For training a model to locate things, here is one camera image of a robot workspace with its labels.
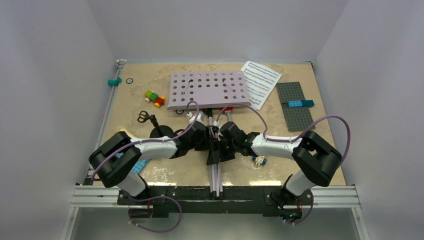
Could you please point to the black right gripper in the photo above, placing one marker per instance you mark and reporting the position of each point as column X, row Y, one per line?
column 213, row 158

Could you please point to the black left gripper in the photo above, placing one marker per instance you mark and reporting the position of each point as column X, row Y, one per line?
column 205, row 146

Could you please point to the lilac music stand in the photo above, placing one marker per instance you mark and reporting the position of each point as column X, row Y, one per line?
column 204, row 91

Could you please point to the beige toy microphone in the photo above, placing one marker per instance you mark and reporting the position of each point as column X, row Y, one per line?
column 127, row 132

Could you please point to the sheet music page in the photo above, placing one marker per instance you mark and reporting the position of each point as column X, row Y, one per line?
column 260, row 81

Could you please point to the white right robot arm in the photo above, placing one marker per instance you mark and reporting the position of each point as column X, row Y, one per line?
column 317, row 159

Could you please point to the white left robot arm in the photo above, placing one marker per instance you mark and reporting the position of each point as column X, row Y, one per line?
column 113, row 161

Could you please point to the red and grey brick hammer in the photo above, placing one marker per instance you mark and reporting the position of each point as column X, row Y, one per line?
column 228, row 112

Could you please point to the white brick wheeled chassis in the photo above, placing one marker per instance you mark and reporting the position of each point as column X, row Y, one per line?
column 259, row 160

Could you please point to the colourful brick toy car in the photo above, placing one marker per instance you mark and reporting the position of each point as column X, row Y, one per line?
column 152, row 97

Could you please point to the dark grey brick baseplate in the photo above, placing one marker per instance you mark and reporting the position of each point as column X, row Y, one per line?
column 296, row 109

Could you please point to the blue brick on baseplate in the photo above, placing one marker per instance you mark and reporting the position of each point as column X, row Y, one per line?
column 301, row 103

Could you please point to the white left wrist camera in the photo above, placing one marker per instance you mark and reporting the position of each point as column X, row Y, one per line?
column 200, row 117

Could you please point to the black front base frame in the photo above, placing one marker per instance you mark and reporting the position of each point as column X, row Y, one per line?
column 268, row 201

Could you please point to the teal clamp on rail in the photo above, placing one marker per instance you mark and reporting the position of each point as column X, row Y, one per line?
column 114, row 82

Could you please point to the aluminium left side rail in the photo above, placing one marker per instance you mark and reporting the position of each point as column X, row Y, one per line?
column 87, row 195

